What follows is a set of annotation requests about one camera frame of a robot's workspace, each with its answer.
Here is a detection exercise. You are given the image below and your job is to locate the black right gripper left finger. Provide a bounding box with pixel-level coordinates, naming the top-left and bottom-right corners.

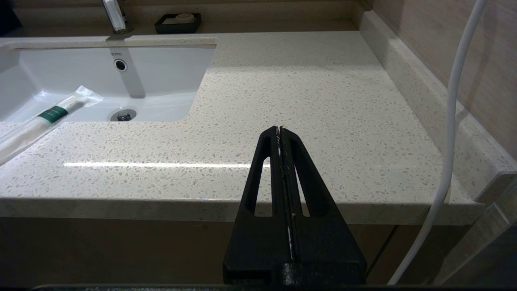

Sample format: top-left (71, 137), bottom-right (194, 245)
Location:
top-left (223, 126), bottom-right (293, 285)

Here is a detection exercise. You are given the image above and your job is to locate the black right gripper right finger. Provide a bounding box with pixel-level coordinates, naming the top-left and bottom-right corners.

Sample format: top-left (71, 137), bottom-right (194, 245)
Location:
top-left (280, 126), bottom-right (367, 285)

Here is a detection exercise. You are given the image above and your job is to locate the wooden vanity cabinet front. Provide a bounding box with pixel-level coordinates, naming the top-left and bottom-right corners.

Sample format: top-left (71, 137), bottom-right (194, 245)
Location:
top-left (0, 218), bottom-right (477, 285)

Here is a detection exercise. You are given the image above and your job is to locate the chrome sink drain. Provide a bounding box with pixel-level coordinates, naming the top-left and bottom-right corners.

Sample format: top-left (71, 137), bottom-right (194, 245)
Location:
top-left (110, 108), bottom-right (137, 122)

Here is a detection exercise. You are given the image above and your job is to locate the white sink basin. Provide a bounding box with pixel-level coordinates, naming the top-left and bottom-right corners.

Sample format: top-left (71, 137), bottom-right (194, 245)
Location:
top-left (0, 36), bottom-right (219, 122)

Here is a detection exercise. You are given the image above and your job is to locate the speckled stone backsplash ledge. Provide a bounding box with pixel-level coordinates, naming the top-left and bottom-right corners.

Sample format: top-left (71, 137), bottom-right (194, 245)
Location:
top-left (359, 10), bottom-right (517, 202)

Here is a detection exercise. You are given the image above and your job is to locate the black soap dish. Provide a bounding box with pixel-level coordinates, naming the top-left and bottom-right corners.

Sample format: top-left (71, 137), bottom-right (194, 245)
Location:
top-left (154, 13), bottom-right (202, 34)

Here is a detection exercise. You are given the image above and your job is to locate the long packet with green band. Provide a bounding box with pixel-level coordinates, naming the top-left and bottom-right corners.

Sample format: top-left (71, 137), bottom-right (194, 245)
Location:
top-left (0, 85), bottom-right (104, 165)

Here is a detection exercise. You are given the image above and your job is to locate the chrome faucet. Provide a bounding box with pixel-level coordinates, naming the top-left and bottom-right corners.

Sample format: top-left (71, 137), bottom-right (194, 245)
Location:
top-left (101, 0), bottom-right (134, 35)

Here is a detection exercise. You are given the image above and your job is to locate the white cable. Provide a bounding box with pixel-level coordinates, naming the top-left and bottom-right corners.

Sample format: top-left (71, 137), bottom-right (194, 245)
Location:
top-left (387, 0), bottom-right (488, 285)

